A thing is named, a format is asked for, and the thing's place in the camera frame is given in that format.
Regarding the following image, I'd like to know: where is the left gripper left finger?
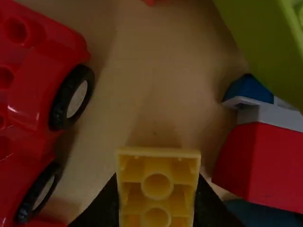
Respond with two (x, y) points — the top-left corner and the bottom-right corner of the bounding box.
(68, 172), (124, 227)

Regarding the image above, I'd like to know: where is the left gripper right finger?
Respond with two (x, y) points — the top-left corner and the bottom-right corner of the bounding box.
(193, 173), (241, 227)

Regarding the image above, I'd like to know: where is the teal toy brick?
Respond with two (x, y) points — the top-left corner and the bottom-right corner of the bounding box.
(223, 198), (303, 227)

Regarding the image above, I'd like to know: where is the red toy brick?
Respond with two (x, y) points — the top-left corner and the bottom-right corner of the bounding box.
(211, 121), (303, 214)

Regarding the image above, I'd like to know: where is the red toy car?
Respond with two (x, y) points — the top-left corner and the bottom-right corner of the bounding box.
(0, 0), (96, 227)

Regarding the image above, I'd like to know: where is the yellow toy brick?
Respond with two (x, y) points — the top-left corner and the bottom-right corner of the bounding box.
(115, 146), (202, 227)

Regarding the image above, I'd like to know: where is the white toy brick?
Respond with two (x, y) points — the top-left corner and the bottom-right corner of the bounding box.
(221, 95), (303, 133)

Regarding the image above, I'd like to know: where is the blue toy brick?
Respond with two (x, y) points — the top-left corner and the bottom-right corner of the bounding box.
(223, 74), (280, 105)

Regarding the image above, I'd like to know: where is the green toy brick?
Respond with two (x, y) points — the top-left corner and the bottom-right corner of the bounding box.
(210, 0), (303, 112)

